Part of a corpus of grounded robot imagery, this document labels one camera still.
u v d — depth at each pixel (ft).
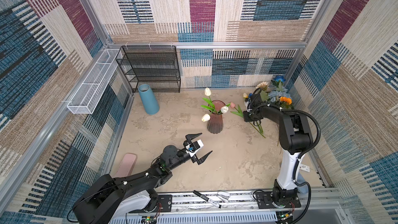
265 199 2.42
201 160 2.25
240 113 3.42
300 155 1.82
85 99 2.33
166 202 2.42
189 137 2.35
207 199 2.43
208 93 2.59
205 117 2.48
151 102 3.19
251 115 2.93
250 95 3.72
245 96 3.67
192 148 2.05
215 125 3.38
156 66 3.55
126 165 2.88
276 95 3.33
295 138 1.78
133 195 1.69
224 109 2.44
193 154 2.19
